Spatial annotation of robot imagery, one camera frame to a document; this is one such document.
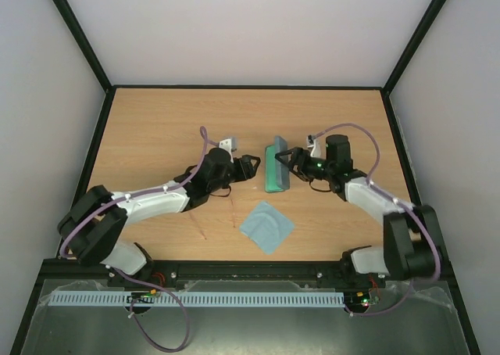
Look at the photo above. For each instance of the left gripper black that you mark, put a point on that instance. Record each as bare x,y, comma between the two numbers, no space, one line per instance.
244,169

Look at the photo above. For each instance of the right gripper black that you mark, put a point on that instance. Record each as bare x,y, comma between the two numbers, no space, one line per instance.
298,163

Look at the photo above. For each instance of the grey glasses case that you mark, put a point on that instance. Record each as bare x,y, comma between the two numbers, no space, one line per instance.
276,174

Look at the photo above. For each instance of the pink translucent sunglasses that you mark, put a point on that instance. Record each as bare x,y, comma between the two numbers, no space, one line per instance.
217,211

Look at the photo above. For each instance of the light blue cleaning cloth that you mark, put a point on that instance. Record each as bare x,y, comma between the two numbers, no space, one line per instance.
267,227

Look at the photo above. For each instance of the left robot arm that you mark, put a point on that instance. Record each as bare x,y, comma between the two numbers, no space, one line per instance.
92,228

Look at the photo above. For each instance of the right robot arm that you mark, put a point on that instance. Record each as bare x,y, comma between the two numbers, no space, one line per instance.
413,245

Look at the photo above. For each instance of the metal tray foreground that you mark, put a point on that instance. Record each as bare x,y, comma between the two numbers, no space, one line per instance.
424,322

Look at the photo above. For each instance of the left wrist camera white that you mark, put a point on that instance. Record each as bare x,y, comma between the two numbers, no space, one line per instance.
229,144

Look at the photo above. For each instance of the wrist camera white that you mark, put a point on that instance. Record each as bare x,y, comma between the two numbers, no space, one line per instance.
229,144
313,146

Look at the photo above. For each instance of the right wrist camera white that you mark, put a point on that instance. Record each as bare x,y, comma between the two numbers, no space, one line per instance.
313,146

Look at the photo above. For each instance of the black aluminium frame rail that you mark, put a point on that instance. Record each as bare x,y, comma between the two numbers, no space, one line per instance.
338,275

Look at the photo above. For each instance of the light blue slotted cable duct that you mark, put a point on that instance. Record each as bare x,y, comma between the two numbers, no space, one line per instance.
198,299

